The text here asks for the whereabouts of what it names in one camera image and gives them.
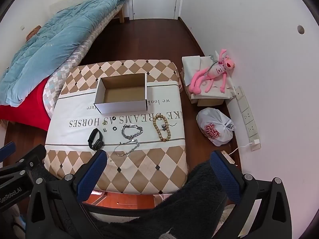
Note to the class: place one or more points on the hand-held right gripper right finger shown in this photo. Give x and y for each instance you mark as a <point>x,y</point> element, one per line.
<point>224,174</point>

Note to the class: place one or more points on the white charger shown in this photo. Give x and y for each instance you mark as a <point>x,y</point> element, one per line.
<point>256,145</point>

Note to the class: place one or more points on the white plastic bag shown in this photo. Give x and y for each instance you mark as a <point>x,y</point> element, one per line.
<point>214,129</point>

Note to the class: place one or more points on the pink plush toy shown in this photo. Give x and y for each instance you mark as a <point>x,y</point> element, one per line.
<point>216,71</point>

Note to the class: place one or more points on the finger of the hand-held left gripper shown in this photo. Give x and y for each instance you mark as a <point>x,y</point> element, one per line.
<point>32,156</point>
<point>6,150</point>

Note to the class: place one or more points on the red blanket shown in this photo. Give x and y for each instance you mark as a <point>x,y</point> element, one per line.
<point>25,109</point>

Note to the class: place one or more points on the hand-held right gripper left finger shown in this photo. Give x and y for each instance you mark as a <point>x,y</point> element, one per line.
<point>92,174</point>

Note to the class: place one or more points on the round wall hole cover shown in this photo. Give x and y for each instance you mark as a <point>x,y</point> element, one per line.
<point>300,29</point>

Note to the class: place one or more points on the checked printed table cloth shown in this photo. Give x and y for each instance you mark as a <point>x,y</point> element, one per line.
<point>149,154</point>

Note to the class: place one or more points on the blue quilt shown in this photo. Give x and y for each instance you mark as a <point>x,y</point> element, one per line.
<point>54,37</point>

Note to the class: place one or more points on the white power strip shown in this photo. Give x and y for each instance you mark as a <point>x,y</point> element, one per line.
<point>246,114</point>

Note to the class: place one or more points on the brown wooden object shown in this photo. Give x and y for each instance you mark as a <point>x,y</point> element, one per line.
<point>33,32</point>

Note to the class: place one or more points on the bed with checked sheet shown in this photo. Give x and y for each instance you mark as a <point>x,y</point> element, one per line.
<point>82,52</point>

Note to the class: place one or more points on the white door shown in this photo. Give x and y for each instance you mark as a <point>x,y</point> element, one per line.
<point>154,0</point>

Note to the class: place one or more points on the small silver pendant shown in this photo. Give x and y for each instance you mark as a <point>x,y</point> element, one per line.
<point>163,126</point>

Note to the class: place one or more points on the cardboard box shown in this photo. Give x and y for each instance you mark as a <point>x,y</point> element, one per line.
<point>119,97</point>

